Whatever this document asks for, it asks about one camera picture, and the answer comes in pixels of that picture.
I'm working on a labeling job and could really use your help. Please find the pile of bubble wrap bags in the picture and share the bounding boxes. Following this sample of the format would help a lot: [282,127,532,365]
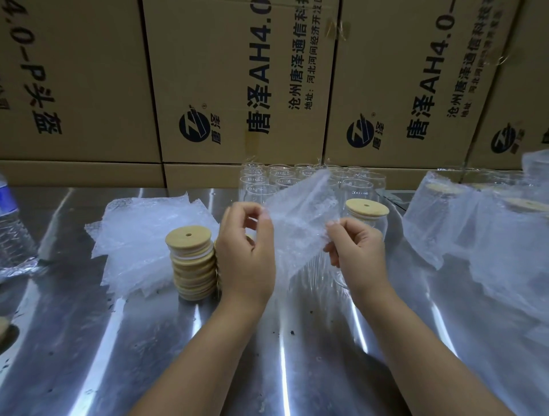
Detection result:
[84,192,220,299]

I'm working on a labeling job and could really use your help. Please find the glass jar with wooden lid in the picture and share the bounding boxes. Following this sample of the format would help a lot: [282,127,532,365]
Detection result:
[331,198,390,289]

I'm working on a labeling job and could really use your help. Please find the group of empty glass cups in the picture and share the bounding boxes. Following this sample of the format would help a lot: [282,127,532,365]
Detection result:
[238,162,387,207]

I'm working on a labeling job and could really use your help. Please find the clear bubble wrap bag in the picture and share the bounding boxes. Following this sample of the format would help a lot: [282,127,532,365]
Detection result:
[262,168,345,284]

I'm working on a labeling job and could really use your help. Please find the stack of wooden lids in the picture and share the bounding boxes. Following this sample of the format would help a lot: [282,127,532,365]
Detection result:
[166,225,217,301]

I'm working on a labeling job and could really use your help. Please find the group of bubble wrapped jars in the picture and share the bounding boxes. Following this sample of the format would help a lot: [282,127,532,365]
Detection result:
[402,149,549,320]

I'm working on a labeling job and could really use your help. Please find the person's right forearm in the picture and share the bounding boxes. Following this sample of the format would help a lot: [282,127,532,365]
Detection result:
[348,284,516,416]

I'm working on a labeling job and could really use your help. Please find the person's right hand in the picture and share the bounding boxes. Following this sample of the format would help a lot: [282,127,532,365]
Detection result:
[323,218,394,298]

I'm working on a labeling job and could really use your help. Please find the person's left hand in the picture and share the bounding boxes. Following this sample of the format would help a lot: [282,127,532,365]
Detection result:
[218,201,276,304]

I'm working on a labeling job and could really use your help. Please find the large printed cardboard box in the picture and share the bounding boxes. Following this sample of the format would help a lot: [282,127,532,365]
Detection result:
[323,0,527,171]
[0,0,162,163]
[141,0,342,165]
[464,0,549,172]

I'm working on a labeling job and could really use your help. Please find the plain cardboard box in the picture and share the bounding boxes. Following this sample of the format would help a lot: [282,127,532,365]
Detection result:
[163,163,245,191]
[0,160,169,188]

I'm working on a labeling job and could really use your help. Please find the clear plastic water bottle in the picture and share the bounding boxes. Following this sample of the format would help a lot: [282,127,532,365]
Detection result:
[0,173,40,281]

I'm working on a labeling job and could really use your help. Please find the person's left forearm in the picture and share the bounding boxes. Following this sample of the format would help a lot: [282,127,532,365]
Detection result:
[128,293,276,416]

